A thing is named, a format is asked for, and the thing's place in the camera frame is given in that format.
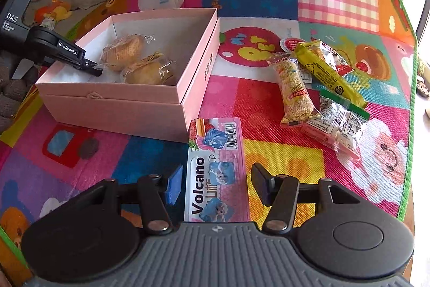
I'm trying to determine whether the orange plush toy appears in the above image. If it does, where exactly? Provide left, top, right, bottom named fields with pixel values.
left=35, top=0, right=73, bottom=28

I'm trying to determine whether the wrapped golden pastry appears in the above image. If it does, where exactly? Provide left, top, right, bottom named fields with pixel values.
left=120, top=52, right=177, bottom=86
left=101, top=34, right=157, bottom=72

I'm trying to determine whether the white red cartoon snack packet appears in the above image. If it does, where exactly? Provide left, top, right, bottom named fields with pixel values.
left=317, top=41, right=355, bottom=76

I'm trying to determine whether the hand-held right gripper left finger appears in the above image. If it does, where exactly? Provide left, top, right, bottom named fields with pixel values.
left=91, top=165, right=184, bottom=231

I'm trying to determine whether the pink cardboard box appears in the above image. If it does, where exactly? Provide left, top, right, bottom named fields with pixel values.
left=35, top=8, right=220, bottom=144

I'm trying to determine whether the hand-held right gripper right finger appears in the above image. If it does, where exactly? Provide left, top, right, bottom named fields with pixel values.
left=251, top=162, right=353, bottom=234

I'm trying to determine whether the grey knit cloth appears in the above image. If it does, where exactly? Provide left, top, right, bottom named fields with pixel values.
left=0, top=52, right=38, bottom=133

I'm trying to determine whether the clear packet with green label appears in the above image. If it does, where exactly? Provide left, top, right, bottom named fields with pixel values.
left=300, top=88, right=370, bottom=161

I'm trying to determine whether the sesame bar packet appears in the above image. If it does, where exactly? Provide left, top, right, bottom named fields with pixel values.
left=267, top=52, right=318, bottom=128

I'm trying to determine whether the pink candy packet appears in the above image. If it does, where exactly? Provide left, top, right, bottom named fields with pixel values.
left=184, top=117, right=251, bottom=223

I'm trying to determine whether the round dark plant pot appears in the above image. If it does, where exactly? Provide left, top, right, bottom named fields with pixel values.
left=416, top=73, right=430, bottom=97

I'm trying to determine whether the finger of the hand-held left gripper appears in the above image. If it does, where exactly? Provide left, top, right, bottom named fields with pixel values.
left=71, top=58, right=103, bottom=78

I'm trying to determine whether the yellow snack packet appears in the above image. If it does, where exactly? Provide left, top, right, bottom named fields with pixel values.
left=294, top=40, right=367, bottom=108

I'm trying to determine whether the small green potted plant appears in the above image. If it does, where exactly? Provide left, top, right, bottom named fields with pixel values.
left=417, top=53, right=430, bottom=76

